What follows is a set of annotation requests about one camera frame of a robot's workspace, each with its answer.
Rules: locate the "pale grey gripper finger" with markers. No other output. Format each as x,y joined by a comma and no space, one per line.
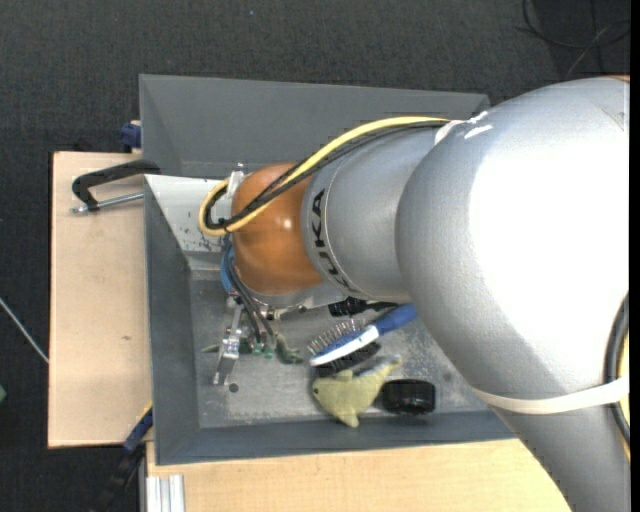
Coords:
226,365

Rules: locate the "dark green toy lizard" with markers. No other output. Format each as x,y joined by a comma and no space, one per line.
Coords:
288,353

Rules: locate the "grey metal bin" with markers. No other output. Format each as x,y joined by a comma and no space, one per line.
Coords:
280,400

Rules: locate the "blue and white brush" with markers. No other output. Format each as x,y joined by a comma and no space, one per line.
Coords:
345,342

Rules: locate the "yellow-green toy fish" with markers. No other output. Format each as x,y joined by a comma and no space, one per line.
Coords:
350,395

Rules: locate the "pale flat board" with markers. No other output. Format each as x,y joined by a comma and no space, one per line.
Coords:
100,300

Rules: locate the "black round lid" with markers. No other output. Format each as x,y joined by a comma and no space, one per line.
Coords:
409,396

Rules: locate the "black cylinder on white bracket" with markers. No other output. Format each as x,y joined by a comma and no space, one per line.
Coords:
347,306

